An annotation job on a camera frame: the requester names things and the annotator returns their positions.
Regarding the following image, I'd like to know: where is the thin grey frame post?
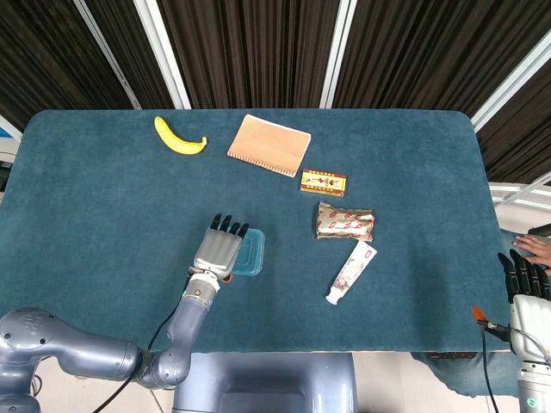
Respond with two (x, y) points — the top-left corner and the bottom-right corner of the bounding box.
(71, 0), (142, 110)

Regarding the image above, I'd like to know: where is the gold red foil packet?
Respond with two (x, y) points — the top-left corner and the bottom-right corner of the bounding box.
(315, 200), (376, 243)

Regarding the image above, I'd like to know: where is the teal-rimmed clear plastic container lid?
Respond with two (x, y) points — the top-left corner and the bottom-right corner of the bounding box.
(232, 228), (266, 277)

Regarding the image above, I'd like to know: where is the white metal frame post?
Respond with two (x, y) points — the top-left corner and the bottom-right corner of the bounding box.
(133, 0), (192, 110)
(319, 0), (361, 109)
(470, 38), (551, 133)

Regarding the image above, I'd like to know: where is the blue-grey robot torso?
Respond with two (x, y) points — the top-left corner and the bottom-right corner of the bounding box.
(171, 352), (358, 413)

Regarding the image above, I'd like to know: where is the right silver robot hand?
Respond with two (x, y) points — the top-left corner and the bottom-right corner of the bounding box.
(470, 249), (551, 367)

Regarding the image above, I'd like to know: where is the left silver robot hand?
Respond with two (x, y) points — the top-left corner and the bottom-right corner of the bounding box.
(193, 213), (251, 284)

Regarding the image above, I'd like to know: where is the white metal frame rail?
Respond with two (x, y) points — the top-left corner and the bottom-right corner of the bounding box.
(488, 171), (551, 212)

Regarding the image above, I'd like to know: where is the yellow banana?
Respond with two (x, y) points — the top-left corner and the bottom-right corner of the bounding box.
(153, 115), (208, 155)

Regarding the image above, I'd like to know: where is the yellow red small carton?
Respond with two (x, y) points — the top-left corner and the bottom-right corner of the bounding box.
(299, 168), (348, 199)

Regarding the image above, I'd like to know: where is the bystander bare hand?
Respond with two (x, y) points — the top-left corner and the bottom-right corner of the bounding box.
(511, 235), (551, 276)

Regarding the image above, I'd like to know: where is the dark brown curtain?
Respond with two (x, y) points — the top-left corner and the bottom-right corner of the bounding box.
(0, 0), (551, 186)

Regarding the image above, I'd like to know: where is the white toothpaste tube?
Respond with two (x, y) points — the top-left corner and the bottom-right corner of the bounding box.
(325, 239), (379, 306)

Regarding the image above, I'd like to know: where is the teal table cloth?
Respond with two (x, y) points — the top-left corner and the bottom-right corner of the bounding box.
(0, 108), (510, 354)

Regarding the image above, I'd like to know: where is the black right hand cable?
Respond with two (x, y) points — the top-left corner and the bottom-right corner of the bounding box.
(475, 322), (511, 413)

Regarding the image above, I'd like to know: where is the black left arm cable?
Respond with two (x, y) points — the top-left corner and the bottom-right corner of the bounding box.
(92, 274), (193, 413)

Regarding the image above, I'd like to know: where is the tan spiral notebook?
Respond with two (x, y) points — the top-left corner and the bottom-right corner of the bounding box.
(226, 114), (313, 179)

